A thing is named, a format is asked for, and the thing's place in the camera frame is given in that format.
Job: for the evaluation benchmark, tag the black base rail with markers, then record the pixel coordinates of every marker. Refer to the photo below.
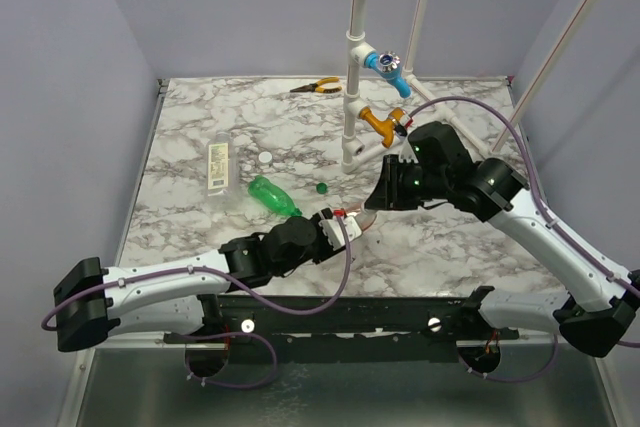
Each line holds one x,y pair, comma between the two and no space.
353,330

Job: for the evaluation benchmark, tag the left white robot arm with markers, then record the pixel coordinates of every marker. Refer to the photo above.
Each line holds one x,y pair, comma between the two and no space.
93,302

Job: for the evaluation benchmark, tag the yellow handled pliers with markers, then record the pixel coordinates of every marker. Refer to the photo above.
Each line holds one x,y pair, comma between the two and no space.
327,85

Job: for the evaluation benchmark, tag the orange label tea bottle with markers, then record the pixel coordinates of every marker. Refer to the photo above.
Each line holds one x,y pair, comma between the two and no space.
365,218

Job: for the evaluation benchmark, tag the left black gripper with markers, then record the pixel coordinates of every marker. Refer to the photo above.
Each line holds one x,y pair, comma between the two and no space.
328,250

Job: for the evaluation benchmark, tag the brass yellow faucet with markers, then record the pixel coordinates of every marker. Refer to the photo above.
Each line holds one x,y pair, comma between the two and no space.
396,123

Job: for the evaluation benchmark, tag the white round bottle cap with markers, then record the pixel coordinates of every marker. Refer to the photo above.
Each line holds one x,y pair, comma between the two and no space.
265,158

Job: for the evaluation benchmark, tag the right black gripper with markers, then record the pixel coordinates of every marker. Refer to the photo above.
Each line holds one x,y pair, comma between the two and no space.
391,182

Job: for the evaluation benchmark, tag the green bottle cap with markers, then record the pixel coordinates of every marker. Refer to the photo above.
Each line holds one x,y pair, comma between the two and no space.
321,188

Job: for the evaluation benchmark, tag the blue plastic faucet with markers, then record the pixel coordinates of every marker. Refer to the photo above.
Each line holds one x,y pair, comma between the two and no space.
388,66

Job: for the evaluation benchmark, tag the green plastic bottle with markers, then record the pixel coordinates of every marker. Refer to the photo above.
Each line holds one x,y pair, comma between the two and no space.
274,198

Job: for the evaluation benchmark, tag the clear square water bottle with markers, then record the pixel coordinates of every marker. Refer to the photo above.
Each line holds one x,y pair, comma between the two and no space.
222,173

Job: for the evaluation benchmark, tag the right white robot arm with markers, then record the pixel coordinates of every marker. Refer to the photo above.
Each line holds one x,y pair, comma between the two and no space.
597,307

